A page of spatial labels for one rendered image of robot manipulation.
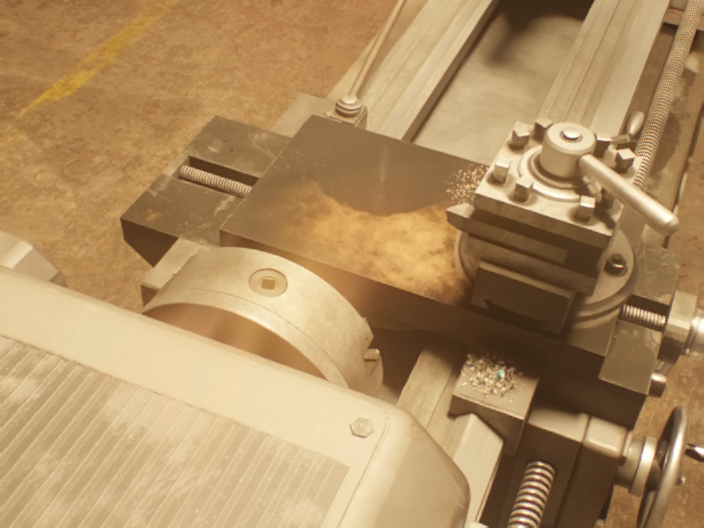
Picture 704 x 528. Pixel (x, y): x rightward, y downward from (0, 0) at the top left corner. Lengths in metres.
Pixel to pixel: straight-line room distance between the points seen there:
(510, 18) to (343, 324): 1.54
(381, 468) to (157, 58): 2.96
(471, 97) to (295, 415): 1.48
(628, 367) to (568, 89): 0.73
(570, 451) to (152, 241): 0.68
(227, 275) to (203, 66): 2.57
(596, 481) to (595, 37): 1.03
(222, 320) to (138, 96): 2.46
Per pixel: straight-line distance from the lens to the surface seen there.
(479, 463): 1.28
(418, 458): 0.68
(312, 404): 0.68
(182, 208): 1.54
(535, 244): 1.20
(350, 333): 0.95
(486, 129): 2.01
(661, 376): 1.65
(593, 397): 1.39
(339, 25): 3.73
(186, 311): 0.94
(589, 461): 1.41
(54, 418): 0.69
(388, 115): 1.78
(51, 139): 3.20
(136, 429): 0.67
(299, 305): 0.92
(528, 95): 2.13
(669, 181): 2.53
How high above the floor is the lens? 1.87
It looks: 43 degrees down
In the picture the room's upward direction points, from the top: 5 degrees clockwise
